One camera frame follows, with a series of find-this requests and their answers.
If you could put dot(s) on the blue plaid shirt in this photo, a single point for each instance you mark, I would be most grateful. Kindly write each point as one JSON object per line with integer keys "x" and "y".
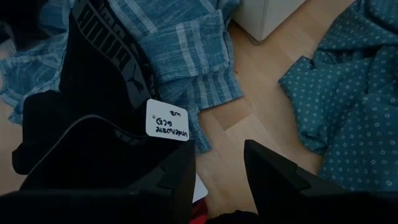
{"x": 192, "y": 46}

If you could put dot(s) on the dark red garment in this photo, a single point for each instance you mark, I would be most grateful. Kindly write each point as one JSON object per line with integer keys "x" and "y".
{"x": 199, "y": 214}

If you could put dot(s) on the teal dotted shirt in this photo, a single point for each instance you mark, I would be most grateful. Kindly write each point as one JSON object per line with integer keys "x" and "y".
{"x": 357, "y": 93}

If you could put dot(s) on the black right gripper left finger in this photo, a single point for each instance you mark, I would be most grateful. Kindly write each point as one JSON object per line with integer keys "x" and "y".
{"x": 174, "y": 193}

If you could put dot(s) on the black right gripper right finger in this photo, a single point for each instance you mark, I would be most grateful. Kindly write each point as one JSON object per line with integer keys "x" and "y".
{"x": 273, "y": 193}

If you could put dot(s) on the white handwritten paper tag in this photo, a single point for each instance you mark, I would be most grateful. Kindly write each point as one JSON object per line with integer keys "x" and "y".
{"x": 166, "y": 121}

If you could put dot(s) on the black Puma waistband underwear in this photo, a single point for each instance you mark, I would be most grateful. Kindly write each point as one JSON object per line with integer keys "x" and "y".
{"x": 93, "y": 77}

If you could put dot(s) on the beige fabric storage box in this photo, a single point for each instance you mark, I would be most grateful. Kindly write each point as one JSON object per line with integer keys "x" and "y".
{"x": 264, "y": 15}

